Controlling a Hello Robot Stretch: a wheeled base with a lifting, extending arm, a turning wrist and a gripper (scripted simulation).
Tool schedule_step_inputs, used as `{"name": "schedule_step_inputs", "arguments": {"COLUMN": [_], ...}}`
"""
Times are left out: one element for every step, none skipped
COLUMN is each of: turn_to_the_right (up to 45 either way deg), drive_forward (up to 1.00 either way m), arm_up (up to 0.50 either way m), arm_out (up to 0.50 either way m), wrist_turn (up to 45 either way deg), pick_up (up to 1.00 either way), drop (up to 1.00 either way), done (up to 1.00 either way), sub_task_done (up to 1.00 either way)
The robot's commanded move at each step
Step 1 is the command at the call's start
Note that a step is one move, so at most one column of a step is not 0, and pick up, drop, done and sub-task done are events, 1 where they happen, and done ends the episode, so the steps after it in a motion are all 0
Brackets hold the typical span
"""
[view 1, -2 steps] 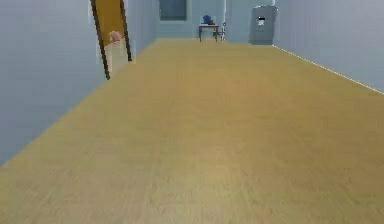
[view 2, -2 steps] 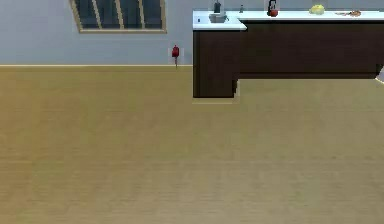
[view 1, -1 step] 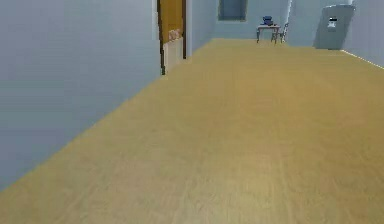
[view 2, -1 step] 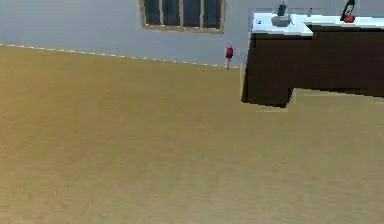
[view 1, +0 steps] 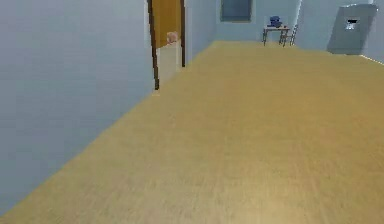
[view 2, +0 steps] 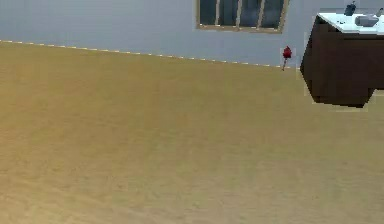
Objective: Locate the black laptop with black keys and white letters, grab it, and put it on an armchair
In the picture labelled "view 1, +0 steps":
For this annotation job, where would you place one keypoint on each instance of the grey metal chair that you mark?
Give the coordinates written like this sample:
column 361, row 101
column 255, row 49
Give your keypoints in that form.
column 292, row 35

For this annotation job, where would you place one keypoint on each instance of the brown wooden room door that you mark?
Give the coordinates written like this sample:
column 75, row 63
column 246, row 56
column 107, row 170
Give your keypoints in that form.
column 165, row 20

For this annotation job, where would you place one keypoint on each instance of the blue round pot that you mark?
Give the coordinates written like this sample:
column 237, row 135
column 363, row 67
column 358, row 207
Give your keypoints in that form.
column 275, row 21

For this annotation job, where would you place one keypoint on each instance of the pink round object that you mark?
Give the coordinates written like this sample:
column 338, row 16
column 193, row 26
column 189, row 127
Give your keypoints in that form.
column 172, row 37

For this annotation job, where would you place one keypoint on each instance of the small brown table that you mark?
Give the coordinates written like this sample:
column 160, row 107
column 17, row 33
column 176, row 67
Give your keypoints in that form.
column 275, row 30

